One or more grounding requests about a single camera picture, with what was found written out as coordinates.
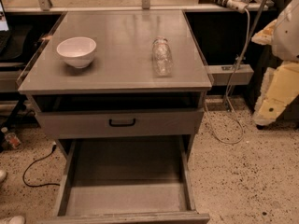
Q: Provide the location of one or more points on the clear plastic water bottle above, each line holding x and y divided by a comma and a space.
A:
162, 57

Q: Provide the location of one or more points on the small bottle on floor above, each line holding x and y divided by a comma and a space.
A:
11, 138

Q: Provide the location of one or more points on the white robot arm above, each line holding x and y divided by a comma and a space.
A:
291, 13

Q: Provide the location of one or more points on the white emergency stop button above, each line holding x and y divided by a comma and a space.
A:
237, 5

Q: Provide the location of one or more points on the grey metal side bracket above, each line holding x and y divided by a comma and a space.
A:
225, 74

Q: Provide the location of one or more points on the grey drawer cabinet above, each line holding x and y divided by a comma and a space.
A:
121, 77

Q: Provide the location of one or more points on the white shoe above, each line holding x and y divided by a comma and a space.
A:
13, 220

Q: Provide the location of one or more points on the padded gripper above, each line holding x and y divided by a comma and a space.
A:
288, 36

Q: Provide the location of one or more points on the open grey lower drawer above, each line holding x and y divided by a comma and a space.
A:
135, 180

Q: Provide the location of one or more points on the grey drawer with black handle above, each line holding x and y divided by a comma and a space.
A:
67, 125

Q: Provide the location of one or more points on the white ceramic bowl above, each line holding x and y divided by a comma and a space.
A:
77, 52

